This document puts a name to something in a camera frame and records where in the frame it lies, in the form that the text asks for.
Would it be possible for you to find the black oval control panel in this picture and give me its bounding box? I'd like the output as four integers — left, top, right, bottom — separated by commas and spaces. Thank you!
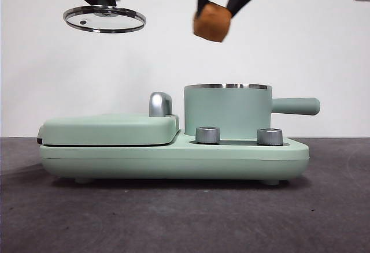
187, 139, 291, 147

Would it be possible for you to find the mint green breakfast machine base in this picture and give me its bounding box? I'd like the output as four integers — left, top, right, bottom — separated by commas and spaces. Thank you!
39, 129, 310, 185

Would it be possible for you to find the glass pot lid green knob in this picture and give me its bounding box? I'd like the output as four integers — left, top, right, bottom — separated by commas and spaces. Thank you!
62, 0, 147, 34

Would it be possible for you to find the silver control knob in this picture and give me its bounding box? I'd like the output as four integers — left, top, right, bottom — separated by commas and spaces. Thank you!
256, 128, 283, 146
195, 126, 221, 144

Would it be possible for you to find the silver curved griddle handle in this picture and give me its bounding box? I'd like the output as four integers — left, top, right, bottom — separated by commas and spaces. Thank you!
148, 92, 174, 118

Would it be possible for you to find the brown potato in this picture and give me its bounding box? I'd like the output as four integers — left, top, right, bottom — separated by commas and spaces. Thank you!
193, 1, 233, 43

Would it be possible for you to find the mint green pot with handle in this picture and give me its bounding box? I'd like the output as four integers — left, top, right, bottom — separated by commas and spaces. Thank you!
184, 83, 321, 137

